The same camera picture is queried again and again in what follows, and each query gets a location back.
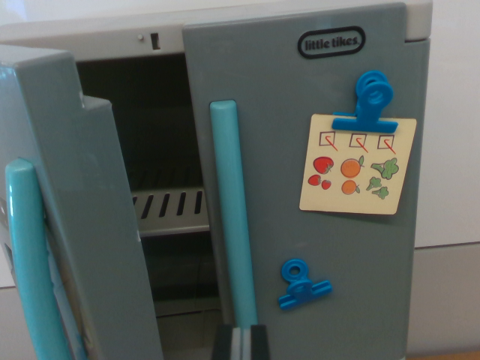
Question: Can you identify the cream shopping list note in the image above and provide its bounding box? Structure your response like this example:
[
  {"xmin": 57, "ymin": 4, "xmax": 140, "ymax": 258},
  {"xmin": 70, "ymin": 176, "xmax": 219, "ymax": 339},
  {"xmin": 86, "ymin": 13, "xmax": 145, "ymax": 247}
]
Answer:
[{"xmin": 298, "ymin": 113, "xmax": 418, "ymax": 216}]

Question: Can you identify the teal handle of dispenser door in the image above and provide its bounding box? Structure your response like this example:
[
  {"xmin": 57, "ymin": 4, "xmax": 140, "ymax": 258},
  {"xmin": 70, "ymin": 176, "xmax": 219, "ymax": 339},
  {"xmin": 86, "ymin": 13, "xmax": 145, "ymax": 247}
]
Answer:
[{"xmin": 4, "ymin": 157, "xmax": 74, "ymax": 360}]

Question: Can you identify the small blue plastic clip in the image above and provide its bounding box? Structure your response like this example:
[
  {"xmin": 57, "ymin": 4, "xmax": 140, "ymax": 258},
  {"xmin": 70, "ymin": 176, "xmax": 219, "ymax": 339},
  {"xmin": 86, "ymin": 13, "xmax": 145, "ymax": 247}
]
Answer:
[{"xmin": 277, "ymin": 258, "xmax": 334, "ymax": 312}]

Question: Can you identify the light grey toy fridge cabinet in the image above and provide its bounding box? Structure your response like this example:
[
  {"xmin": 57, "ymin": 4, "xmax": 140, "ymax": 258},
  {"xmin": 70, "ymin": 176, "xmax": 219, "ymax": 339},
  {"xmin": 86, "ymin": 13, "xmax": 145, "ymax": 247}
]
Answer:
[{"xmin": 0, "ymin": 0, "xmax": 434, "ymax": 360}]

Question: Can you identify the large blue plastic clip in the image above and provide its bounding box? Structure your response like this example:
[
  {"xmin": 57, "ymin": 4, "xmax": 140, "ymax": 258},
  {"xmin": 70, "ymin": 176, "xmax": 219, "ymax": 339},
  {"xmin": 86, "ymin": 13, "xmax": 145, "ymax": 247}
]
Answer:
[{"xmin": 331, "ymin": 70, "xmax": 399, "ymax": 134}]

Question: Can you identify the grey slotted fridge shelf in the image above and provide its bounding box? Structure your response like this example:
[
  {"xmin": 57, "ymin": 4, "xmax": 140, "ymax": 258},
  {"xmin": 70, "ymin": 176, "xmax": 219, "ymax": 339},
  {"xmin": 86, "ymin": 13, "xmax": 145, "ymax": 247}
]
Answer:
[{"xmin": 130, "ymin": 185, "xmax": 210, "ymax": 239}]

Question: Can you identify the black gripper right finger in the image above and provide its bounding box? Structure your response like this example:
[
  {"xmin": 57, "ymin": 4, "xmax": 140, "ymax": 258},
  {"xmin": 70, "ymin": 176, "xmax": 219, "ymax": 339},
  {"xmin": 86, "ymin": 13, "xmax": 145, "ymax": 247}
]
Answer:
[{"xmin": 241, "ymin": 324, "xmax": 272, "ymax": 360}]

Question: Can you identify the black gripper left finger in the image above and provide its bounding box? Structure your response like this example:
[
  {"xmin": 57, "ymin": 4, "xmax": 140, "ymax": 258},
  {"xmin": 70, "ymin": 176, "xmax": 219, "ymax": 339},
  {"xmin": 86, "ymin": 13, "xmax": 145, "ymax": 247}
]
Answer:
[{"xmin": 211, "ymin": 324, "xmax": 243, "ymax": 360}]

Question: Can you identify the teal handle of logo door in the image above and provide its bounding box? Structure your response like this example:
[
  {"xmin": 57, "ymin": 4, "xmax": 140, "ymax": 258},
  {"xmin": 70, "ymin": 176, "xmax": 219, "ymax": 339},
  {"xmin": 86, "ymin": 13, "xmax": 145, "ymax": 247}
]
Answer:
[{"xmin": 208, "ymin": 99, "xmax": 260, "ymax": 328}]

